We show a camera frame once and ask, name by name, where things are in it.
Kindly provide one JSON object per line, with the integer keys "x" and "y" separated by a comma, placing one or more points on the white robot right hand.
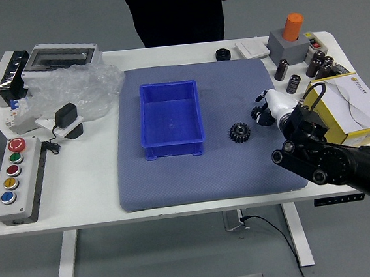
{"x": 278, "y": 101}

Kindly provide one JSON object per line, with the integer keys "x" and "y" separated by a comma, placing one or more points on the small black gear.
{"x": 255, "y": 109}

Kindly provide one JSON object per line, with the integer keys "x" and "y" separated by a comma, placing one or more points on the big black gear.
{"x": 239, "y": 133}

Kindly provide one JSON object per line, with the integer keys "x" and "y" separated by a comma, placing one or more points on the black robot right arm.
{"x": 338, "y": 163}

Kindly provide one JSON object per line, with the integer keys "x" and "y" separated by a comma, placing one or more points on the black round nut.
{"x": 223, "y": 54}

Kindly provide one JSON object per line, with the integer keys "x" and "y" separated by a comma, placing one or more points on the yellow and white cardboard box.
{"x": 358, "y": 102}

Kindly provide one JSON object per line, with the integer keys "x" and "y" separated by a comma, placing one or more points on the blue plastic box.
{"x": 170, "y": 126}

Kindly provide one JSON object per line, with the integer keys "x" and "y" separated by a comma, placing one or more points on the grey under-table power box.
{"x": 233, "y": 220}

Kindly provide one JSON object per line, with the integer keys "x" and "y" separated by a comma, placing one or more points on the grey distribution box clear cover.
{"x": 59, "y": 57}

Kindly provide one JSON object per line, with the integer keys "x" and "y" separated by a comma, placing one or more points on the grey push-button control box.
{"x": 15, "y": 181}

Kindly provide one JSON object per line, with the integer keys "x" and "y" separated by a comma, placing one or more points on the dark cylindrical capacitor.
{"x": 328, "y": 60}
{"x": 315, "y": 63}
{"x": 281, "y": 69}
{"x": 293, "y": 83}
{"x": 323, "y": 71}

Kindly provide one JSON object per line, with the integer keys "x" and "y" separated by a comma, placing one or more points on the grey block with hole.
{"x": 286, "y": 51}

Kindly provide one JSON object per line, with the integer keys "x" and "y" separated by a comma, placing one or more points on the small black electronic component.
{"x": 340, "y": 69}

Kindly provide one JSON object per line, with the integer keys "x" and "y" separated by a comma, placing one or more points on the orange cylinder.
{"x": 293, "y": 26}

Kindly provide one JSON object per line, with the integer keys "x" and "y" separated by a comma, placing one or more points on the black table control panel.
{"x": 338, "y": 199}

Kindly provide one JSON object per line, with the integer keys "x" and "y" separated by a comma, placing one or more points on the blue-grey mat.
{"x": 176, "y": 185}

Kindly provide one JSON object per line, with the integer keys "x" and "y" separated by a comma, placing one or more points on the person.
{"x": 176, "y": 15}

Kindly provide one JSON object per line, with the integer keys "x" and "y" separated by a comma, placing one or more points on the white table leg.
{"x": 299, "y": 238}
{"x": 66, "y": 264}

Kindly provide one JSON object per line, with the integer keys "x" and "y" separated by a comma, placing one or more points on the clear plastic bag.
{"x": 78, "y": 86}

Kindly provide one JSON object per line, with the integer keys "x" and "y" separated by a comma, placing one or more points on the black power adapter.
{"x": 65, "y": 114}

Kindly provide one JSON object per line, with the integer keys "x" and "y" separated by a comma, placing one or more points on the white circuit breaker blue levers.
{"x": 16, "y": 122}

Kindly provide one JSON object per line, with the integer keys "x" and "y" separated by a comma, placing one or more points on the white wall switch plate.
{"x": 251, "y": 48}

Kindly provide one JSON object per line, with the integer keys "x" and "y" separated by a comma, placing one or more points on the white two-button switch box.
{"x": 315, "y": 42}

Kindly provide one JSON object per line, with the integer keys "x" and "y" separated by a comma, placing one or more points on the black and white enclosure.
{"x": 6, "y": 83}

